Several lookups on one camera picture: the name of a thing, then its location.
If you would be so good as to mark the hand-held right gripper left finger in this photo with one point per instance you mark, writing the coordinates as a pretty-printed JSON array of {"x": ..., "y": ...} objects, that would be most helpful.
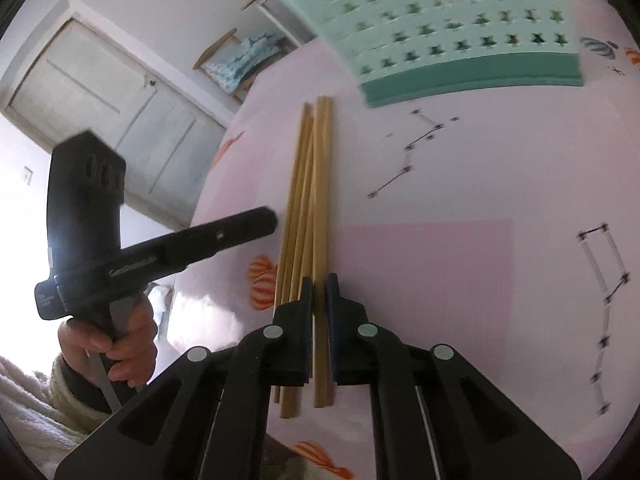
[{"x": 306, "y": 305}]

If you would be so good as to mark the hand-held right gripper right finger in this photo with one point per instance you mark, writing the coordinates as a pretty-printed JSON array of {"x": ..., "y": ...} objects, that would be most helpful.
[{"x": 334, "y": 330}]

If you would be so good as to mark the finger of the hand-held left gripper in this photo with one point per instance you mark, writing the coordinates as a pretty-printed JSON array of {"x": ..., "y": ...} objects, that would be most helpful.
[{"x": 225, "y": 235}]

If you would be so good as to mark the wooden chopstick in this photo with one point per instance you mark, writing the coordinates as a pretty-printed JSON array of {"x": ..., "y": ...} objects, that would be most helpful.
[
  {"x": 316, "y": 160},
  {"x": 300, "y": 160},
  {"x": 321, "y": 210},
  {"x": 304, "y": 200}
]

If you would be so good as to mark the mint green utensil holder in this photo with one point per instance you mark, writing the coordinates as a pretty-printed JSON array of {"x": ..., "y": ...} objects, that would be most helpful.
[{"x": 450, "y": 25}]

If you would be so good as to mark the person's left forearm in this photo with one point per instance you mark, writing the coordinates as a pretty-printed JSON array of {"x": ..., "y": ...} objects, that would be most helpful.
[{"x": 40, "y": 410}]

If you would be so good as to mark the person's left hand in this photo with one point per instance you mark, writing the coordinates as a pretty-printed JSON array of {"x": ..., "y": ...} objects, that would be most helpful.
[{"x": 135, "y": 340}]

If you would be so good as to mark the pale wooden door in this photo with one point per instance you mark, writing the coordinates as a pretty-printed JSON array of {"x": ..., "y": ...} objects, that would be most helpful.
[{"x": 125, "y": 125}]

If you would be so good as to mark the pink printed tablecloth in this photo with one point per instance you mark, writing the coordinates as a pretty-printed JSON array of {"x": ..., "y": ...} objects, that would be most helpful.
[{"x": 425, "y": 185}]

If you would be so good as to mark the blue floral cloth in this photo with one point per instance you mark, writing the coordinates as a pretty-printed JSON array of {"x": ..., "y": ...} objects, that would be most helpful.
[{"x": 240, "y": 62}]

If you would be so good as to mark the wooden chair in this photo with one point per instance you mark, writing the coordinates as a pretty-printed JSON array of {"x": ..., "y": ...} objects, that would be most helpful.
[{"x": 220, "y": 45}]

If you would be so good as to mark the white side table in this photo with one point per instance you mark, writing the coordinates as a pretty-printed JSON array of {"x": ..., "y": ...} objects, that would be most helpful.
[{"x": 285, "y": 20}]

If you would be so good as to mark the white wall switch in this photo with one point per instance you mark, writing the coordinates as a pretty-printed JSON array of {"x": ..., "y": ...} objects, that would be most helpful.
[{"x": 27, "y": 176}]

